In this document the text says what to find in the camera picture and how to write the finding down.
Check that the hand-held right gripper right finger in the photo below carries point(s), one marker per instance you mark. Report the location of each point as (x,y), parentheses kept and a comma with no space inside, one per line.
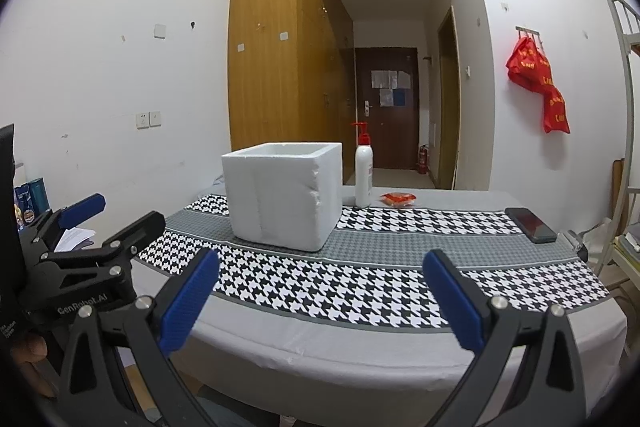
(452,302)

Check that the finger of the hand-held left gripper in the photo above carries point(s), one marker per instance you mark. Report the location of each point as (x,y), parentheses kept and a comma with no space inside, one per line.
(82,209)
(137,229)

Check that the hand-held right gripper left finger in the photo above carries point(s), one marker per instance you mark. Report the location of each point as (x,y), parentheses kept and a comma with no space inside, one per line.
(192,302)

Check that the white foam box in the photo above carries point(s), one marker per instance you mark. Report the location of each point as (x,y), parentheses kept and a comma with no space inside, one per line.
(275,207)

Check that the person's left hand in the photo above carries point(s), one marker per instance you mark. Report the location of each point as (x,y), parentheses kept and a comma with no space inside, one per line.
(30,349)

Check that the white paper sheets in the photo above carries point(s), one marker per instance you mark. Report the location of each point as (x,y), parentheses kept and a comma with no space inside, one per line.
(75,239)

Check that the black white houndstooth cloth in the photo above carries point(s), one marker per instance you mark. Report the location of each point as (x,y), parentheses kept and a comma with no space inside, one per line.
(350,282)

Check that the black smartphone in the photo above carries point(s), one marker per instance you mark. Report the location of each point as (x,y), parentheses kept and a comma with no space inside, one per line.
(532,225)

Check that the red snack packet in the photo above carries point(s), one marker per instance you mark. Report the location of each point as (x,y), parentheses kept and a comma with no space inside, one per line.
(397,198)

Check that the grey table cover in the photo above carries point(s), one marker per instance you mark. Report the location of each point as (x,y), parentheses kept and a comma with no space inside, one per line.
(325,357)

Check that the red fire extinguisher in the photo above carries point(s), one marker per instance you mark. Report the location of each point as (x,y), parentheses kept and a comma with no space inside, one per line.
(423,161)

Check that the white pump bottle red cap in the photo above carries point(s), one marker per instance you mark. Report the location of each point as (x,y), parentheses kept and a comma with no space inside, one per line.
(363,177)

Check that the dark brown entry door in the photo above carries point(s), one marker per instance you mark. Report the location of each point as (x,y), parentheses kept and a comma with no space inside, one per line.
(400,132)

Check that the wooden side door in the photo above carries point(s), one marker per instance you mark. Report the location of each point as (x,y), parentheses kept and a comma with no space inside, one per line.
(448,107)

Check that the wooden boards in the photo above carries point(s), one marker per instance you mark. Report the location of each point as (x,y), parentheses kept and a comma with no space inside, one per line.
(617,187)

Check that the blue white paper notice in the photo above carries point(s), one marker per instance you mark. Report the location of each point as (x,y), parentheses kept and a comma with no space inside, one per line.
(392,97)

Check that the red plastic bag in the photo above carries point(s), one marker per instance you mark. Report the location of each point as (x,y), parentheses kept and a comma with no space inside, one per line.
(527,67)
(556,112)

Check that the wooden wardrobe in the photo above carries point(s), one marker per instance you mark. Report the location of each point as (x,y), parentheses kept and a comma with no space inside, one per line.
(270,57)

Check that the white metal bunk bed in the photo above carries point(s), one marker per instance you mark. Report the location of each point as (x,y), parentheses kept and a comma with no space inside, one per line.
(622,107)

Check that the white wall socket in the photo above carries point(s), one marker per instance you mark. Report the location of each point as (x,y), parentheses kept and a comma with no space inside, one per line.
(155,119)
(142,121)

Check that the white wall switch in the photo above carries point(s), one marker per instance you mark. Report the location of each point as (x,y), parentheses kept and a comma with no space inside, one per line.
(160,31)

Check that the metal wall hook rack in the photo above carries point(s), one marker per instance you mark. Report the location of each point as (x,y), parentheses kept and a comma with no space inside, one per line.
(528,31)

